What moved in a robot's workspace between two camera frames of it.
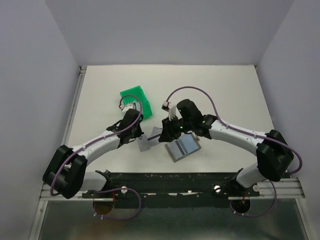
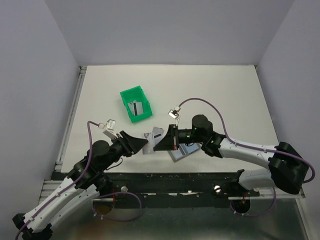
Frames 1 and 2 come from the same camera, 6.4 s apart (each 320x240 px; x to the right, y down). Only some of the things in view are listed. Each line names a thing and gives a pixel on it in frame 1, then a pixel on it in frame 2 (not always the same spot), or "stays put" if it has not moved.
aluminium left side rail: x=74 y=105 stays put
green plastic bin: x=136 y=94 stays put
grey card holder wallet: x=188 y=145 stays put
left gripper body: x=136 y=132 -> x=122 y=149
